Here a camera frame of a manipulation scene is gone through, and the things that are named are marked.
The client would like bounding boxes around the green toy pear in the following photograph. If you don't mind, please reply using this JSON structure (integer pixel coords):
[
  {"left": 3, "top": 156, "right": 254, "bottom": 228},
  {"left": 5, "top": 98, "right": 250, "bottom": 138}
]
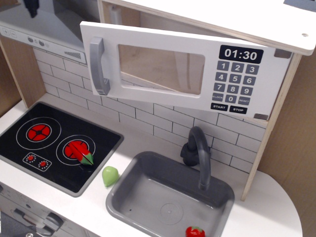
[{"left": 102, "top": 166, "right": 119, "bottom": 187}]

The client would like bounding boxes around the black toy stovetop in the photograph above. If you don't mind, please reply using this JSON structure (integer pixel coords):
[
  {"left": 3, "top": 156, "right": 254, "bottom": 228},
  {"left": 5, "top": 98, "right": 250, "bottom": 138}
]
[{"left": 0, "top": 102, "right": 123, "bottom": 197}]

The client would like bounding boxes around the grey microwave door handle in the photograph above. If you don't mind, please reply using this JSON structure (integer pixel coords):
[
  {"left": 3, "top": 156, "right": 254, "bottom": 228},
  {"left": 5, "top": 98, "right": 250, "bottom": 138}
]
[{"left": 89, "top": 37, "right": 110, "bottom": 96}]

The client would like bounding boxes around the white toy microwave door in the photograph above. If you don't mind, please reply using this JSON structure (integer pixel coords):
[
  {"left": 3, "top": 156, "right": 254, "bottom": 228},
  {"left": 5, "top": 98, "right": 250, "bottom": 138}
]
[{"left": 80, "top": 22, "right": 287, "bottom": 120}]

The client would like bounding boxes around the red toy chili pepper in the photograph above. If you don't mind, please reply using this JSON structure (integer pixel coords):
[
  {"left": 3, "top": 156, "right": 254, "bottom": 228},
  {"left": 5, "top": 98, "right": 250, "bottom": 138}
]
[{"left": 68, "top": 141, "right": 94, "bottom": 165}]

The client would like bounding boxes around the dark grey toy faucet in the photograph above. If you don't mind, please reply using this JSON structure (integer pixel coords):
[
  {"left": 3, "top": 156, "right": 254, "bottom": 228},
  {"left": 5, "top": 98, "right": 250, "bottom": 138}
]
[{"left": 180, "top": 126, "right": 211, "bottom": 191}]

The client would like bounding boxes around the grey toy sink basin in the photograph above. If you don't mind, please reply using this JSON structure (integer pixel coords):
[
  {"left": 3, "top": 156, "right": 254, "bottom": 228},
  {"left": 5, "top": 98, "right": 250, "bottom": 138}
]
[{"left": 106, "top": 152, "right": 235, "bottom": 237}]

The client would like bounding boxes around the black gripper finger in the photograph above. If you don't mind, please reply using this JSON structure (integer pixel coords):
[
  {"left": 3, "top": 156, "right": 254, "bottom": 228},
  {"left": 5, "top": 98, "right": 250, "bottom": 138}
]
[{"left": 23, "top": 0, "right": 40, "bottom": 18}]

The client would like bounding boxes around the red toy strawberry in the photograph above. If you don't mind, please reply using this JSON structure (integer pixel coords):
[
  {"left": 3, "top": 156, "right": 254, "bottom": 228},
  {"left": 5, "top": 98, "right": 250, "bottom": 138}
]
[{"left": 185, "top": 226, "right": 205, "bottom": 237}]

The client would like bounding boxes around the grey oven door handle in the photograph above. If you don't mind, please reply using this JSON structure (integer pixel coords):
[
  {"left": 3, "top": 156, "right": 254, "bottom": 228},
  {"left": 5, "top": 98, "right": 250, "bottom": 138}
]
[{"left": 11, "top": 208, "right": 64, "bottom": 237}]

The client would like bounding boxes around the grey range hood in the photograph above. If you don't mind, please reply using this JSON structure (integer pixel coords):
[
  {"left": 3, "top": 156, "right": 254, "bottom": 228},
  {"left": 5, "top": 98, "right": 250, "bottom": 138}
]
[{"left": 0, "top": 0, "right": 96, "bottom": 65}]

